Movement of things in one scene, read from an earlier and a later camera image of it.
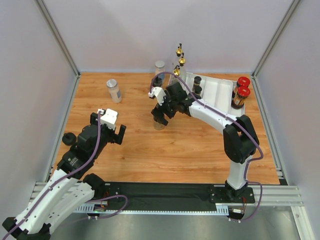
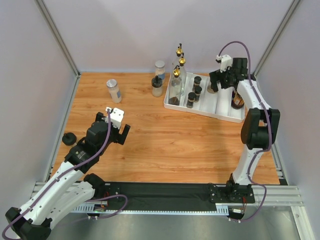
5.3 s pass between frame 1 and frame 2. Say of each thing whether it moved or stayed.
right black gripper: moved
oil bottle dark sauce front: stayed
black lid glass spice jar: moved
